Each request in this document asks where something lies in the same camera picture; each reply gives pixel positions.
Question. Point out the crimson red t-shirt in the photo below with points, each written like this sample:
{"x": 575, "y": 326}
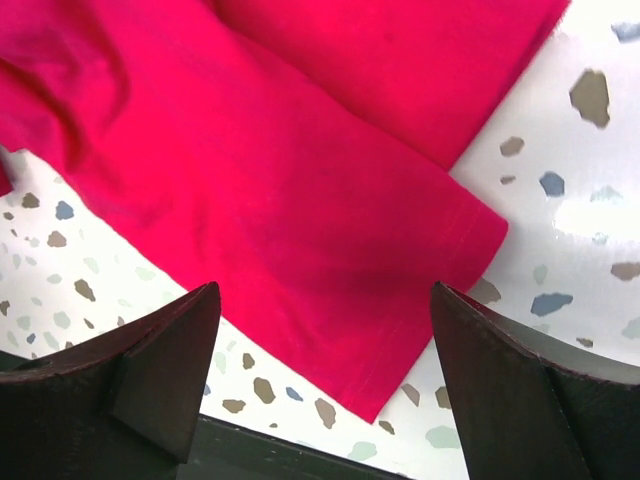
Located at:
{"x": 295, "y": 152}

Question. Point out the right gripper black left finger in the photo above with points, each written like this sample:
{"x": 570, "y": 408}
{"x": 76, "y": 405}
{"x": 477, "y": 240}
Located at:
{"x": 123, "y": 405}

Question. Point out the black mounting base plate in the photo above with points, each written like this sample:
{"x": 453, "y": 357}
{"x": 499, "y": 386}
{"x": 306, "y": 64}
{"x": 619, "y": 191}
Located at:
{"x": 225, "y": 451}

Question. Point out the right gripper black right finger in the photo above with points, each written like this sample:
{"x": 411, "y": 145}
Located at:
{"x": 529, "y": 406}

